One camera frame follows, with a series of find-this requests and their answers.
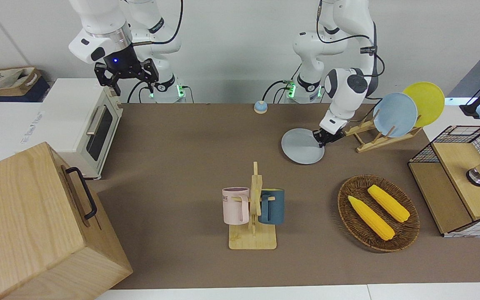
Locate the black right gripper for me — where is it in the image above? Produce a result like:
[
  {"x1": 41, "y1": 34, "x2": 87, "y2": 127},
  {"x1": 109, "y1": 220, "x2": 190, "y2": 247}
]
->
[{"x1": 94, "y1": 44, "x2": 160, "y2": 97}]

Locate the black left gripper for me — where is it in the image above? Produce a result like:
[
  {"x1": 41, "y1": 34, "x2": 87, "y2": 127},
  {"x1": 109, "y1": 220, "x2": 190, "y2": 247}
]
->
[{"x1": 312, "y1": 126, "x2": 346, "y2": 149}]

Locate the gray round plate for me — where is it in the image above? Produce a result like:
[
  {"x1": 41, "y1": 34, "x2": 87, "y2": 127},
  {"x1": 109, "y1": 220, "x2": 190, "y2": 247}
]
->
[{"x1": 281, "y1": 128, "x2": 325, "y2": 165}]

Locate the wooden plate rack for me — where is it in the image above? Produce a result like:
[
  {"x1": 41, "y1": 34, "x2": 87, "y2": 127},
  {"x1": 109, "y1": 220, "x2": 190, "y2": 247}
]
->
[{"x1": 343, "y1": 119, "x2": 424, "y2": 153}]

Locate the light blue plate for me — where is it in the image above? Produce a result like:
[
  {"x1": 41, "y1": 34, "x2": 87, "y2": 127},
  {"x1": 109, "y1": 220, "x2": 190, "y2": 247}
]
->
[{"x1": 372, "y1": 92, "x2": 418, "y2": 138}]

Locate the yellow plate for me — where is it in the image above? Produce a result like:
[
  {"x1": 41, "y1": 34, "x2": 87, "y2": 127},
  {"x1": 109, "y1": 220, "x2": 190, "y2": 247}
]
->
[{"x1": 402, "y1": 82, "x2": 445, "y2": 128}]

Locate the brown wicker basket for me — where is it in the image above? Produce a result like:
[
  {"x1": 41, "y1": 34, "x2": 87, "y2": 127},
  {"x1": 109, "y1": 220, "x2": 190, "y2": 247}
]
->
[{"x1": 337, "y1": 175, "x2": 420, "y2": 253}]

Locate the cream toaster oven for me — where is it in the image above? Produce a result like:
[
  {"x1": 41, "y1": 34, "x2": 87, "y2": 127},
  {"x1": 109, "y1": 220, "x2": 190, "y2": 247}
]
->
[{"x1": 20, "y1": 78, "x2": 124, "y2": 180}]

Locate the blunt yellow corn cob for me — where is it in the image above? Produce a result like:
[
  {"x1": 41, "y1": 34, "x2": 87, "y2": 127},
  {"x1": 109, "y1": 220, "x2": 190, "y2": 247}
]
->
[{"x1": 367, "y1": 185, "x2": 411, "y2": 223}]

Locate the dark blue mug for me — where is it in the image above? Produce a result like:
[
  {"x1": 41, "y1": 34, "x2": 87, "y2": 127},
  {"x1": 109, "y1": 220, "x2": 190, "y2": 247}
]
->
[{"x1": 259, "y1": 189, "x2": 285, "y2": 225}]

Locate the pointed yellow corn cob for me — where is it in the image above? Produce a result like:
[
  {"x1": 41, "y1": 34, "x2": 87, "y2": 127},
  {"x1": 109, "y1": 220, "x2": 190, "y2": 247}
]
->
[{"x1": 347, "y1": 195, "x2": 396, "y2": 241}]

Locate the dark blue bin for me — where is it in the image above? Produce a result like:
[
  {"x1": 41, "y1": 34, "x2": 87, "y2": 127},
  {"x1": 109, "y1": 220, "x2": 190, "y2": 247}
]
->
[{"x1": 0, "y1": 77, "x2": 51, "y2": 103}]

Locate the brown table mat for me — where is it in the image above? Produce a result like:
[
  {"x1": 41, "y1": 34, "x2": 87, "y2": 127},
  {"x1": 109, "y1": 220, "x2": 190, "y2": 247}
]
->
[{"x1": 86, "y1": 102, "x2": 480, "y2": 290}]

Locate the open cardboard box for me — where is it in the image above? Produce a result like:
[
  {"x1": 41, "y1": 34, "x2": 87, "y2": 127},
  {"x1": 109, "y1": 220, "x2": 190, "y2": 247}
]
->
[{"x1": 0, "y1": 67, "x2": 43, "y2": 98}]

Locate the pink mug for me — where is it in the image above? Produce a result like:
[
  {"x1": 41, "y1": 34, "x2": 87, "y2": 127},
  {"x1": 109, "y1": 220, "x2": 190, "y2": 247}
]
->
[{"x1": 222, "y1": 187, "x2": 250, "y2": 226}]

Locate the brown wooden base board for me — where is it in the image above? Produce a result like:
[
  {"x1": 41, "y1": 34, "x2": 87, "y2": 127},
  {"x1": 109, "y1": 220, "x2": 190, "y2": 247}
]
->
[{"x1": 408, "y1": 162, "x2": 473, "y2": 235}]

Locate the wooden mug stand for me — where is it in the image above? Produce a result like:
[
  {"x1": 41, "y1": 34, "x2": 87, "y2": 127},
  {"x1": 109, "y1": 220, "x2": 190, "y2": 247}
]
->
[{"x1": 228, "y1": 162, "x2": 278, "y2": 250}]

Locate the light wooden board lid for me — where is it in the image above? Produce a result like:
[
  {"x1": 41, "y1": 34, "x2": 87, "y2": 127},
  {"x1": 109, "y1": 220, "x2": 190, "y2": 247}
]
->
[{"x1": 432, "y1": 142, "x2": 480, "y2": 221}]

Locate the large wooden box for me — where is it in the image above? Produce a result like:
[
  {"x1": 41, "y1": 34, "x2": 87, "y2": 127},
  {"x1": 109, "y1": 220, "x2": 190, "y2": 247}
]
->
[{"x1": 0, "y1": 142, "x2": 133, "y2": 300}]

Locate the black right base cable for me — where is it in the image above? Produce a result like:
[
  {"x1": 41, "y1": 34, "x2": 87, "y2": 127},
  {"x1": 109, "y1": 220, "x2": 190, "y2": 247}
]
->
[{"x1": 126, "y1": 79, "x2": 153, "y2": 104}]

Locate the black base cable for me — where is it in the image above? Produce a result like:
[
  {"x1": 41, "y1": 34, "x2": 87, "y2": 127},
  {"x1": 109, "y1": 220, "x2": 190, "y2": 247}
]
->
[
  {"x1": 126, "y1": 79, "x2": 153, "y2": 104},
  {"x1": 262, "y1": 78, "x2": 297, "y2": 104}
]

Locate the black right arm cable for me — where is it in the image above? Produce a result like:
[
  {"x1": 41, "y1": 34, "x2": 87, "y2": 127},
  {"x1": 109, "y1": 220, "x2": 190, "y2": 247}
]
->
[{"x1": 133, "y1": 0, "x2": 183, "y2": 45}]

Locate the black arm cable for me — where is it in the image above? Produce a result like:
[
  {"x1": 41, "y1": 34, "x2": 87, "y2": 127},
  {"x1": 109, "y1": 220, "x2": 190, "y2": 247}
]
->
[
  {"x1": 316, "y1": 0, "x2": 386, "y2": 100},
  {"x1": 133, "y1": 0, "x2": 183, "y2": 45}
]

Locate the black left base cable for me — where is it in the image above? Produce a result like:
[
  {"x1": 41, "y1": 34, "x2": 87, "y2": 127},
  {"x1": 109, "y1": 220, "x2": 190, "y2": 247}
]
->
[{"x1": 262, "y1": 78, "x2": 297, "y2": 104}]

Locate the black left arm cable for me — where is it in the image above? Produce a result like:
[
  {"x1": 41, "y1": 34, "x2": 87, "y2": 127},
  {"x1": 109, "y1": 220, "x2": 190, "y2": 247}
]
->
[{"x1": 316, "y1": 0, "x2": 386, "y2": 100}]

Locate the black box handle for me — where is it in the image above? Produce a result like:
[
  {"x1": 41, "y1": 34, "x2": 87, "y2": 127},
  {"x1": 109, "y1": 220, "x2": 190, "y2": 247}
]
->
[{"x1": 65, "y1": 167, "x2": 98, "y2": 220}]

